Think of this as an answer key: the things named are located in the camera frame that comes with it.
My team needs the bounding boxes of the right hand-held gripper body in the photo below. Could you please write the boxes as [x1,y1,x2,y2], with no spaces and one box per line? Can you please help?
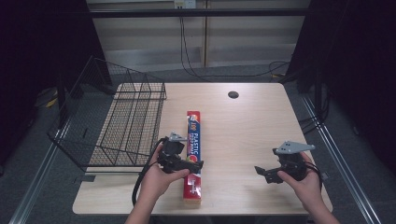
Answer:
[273,140,316,182]

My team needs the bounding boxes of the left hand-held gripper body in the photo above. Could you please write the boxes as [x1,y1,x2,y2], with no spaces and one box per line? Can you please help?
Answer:
[157,132,189,175]

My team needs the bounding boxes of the red and blue plastic wrap box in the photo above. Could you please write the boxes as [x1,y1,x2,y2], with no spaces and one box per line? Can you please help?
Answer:
[182,110,203,206]

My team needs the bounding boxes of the person's right hand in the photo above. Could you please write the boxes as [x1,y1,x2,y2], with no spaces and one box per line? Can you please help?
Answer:
[276,151,325,215]

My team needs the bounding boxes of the person's left hand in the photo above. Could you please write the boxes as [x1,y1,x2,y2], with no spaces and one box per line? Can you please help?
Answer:
[139,144,191,201]

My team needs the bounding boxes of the black curtain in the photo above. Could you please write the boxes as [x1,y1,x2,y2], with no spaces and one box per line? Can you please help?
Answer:
[284,0,396,176]
[0,0,114,175]

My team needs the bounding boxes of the yellow floor item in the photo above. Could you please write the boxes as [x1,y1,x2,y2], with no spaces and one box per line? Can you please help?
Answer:
[45,94,60,109]

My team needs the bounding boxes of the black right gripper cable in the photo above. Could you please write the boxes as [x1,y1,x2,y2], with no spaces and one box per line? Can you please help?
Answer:
[305,161,325,191]

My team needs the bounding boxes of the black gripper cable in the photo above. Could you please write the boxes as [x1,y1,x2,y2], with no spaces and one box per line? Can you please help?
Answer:
[131,137,166,208]
[305,161,325,191]

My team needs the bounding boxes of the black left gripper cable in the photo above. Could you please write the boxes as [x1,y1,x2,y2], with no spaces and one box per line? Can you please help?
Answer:
[131,137,166,208]

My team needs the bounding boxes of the black cables by stand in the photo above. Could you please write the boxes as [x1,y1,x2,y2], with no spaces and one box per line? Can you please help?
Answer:
[298,90,332,135]

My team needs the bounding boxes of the metal floor rail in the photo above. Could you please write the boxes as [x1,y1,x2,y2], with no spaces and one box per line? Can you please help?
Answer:
[8,119,73,224]
[301,95,383,224]

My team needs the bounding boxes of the black wire basket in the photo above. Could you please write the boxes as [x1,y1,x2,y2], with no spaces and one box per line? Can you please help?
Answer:
[47,55,168,174]

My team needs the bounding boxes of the black cables on floor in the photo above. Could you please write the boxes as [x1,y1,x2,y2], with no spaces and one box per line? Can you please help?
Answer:
[178,16,291,79]

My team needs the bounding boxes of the black horizontal frame bar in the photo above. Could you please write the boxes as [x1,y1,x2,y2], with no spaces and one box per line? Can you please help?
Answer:
[89,8,310,19]

